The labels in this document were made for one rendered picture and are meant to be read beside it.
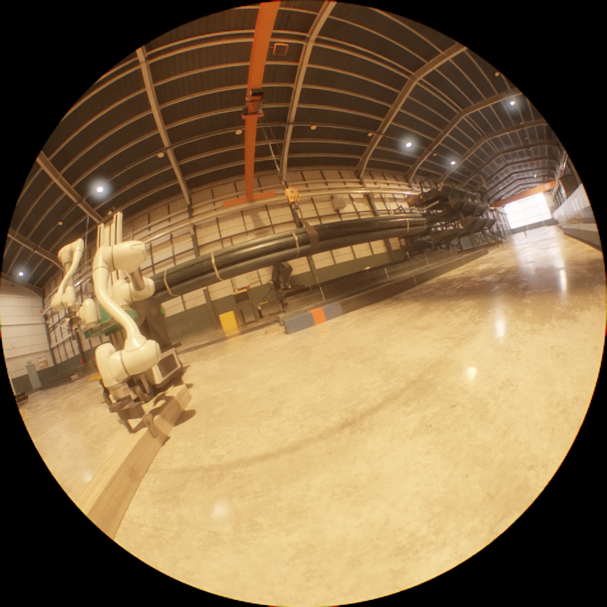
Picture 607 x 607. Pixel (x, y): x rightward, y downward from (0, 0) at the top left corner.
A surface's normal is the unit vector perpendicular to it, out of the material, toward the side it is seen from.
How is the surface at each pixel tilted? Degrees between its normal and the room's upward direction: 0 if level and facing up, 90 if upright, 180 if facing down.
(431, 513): 0
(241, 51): 170
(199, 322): 90
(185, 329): 90
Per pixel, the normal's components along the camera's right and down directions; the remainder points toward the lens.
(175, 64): 0.33, 0.94
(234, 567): -0.30, -0.95
